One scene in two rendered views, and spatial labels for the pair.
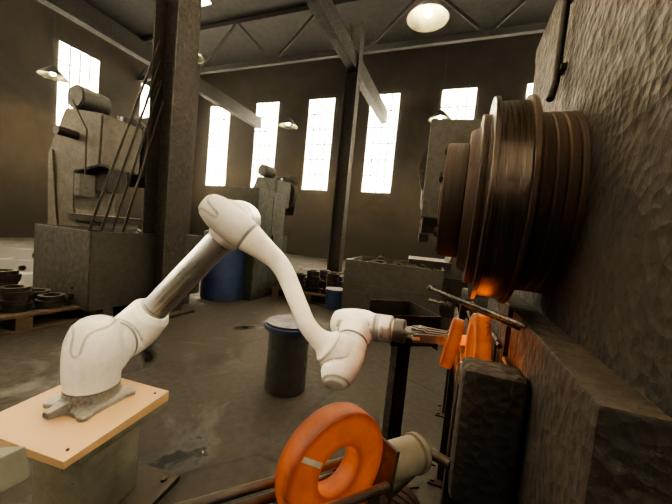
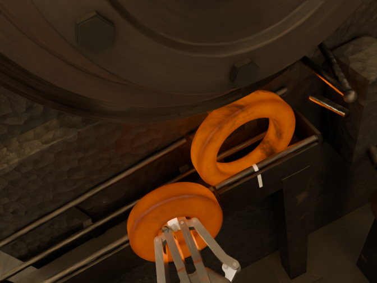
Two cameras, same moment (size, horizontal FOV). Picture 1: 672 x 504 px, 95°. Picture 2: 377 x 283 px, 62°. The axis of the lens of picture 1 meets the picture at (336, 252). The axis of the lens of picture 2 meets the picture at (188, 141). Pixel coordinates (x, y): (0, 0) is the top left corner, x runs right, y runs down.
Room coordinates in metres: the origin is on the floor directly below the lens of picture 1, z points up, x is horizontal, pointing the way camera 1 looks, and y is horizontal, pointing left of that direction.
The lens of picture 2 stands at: (0.96, -0.12, 1.17)
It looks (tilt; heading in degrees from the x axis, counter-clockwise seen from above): 48 degrees down; 245
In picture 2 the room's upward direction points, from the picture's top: 24 degrees counter-clockwise
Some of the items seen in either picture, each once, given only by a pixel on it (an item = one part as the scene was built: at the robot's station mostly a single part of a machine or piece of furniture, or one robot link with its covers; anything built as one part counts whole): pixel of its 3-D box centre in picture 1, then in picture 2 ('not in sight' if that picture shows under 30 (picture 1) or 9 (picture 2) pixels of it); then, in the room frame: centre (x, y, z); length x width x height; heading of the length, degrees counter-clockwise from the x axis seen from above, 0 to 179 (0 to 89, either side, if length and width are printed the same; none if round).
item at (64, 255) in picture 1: (126, 264); not in sight; (3.38, 2.30, 0.43); 1.23 x 0.93 x 0.87; 157
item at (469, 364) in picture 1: (487, 432); (357, 104); (0.53, -0.30, 0.68); 0.11 x 0.08 x 0.24; 69
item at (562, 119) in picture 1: (533, 205); not in sight; (0.72, -0.45, 1.11); 0.47 x 0.10 x 0.47; 159
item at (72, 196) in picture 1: (104, 184); not in sight; (4.90, 3.75, 1.42); 1.43 x 1.22 x 2.85; 74
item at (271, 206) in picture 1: (257, 243); not in sight; (4.44, 1.15, 0.75); 0.70 x 0.48 x 1.50; 159
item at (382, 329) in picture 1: (385, 328); not in sight; (1.00, -0.19, 0.71); 0.09 x 0.06 x 0.09; 159
